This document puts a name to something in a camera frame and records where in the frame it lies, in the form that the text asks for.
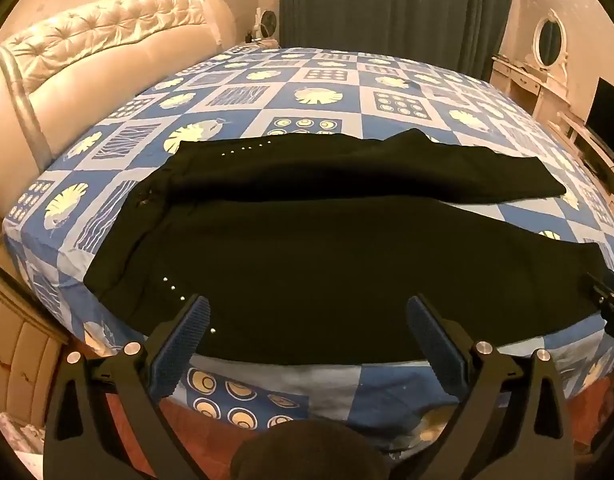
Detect dark green curtain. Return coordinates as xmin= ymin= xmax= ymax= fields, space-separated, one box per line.
xmin=278 ymin=0 xmax=518 ymax=86

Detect beige panelled nightstand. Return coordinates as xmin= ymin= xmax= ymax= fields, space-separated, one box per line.
xmin=0 ymin=280 xmax=68 ymax=426

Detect cream tufted headboard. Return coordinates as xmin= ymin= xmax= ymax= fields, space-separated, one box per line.
xmin=0 ymin=0 xmax=238 ymax=241

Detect small white fan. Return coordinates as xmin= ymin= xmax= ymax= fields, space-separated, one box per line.
xmin=252 ymin=7 xmax=278 ymax=41

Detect cream dressing table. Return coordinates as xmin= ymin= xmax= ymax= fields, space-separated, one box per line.
xmin=490 ymin=55 xmax=570 ymax=121

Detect black television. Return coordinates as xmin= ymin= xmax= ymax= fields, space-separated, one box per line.
xmin=586 ymin=77 xmax=614 ymax=148

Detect cream television cabinet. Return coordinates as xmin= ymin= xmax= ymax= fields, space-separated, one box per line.
xmin=557 ymin=112 xmax=614 ymax=196

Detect white oval mirror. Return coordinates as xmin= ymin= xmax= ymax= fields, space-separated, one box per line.
xmin=532 ymin=9 xmax=569 ymax=68

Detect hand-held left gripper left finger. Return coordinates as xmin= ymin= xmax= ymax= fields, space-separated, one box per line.
xmin=43 ymin=294 xmax=211 ymax=480

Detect blue patterned bed sheet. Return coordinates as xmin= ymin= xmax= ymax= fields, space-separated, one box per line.
xmin=2 ymin=46 xmax=614 ymax=456

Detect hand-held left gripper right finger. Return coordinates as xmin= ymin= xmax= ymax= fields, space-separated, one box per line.
xmin=406 ymin=294 xmax=575 ymax=480

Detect black pants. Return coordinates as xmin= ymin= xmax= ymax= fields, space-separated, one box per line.
xmin=83 ymin=129 xmax=608 ymax=366

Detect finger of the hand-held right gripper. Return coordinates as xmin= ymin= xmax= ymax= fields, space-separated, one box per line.
xmin=586 ymin=271 xmax=614 ymax=311

